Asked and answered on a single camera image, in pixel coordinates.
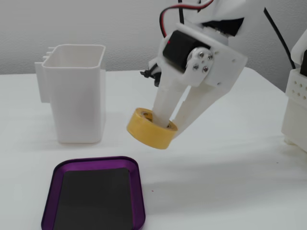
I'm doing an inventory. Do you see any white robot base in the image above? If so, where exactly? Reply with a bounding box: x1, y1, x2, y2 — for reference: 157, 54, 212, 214
281, 31, 307, 154

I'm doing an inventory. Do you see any black cable clip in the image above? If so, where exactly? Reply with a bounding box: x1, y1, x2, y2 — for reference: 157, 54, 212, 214
141, 64, 161, 87

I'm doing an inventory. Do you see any red wire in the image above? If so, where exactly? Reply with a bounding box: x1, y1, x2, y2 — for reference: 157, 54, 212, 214
159, 0, 214, 39

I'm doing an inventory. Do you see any yellow tape roll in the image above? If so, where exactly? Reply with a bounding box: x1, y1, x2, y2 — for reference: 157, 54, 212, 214
126, 107, 178, 150

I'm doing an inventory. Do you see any black cable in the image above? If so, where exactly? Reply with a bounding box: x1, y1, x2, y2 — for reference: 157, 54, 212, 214
263, 7, 297, 70

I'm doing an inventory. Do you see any purple metal tray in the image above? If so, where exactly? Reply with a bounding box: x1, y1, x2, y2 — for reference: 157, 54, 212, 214
40, 156, 146, 230

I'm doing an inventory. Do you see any white plastic box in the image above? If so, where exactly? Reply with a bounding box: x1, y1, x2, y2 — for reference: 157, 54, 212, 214
35, 44, 106, 144

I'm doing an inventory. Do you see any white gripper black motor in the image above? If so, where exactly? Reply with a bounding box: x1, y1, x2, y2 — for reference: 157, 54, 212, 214
153, 23, 248, 138

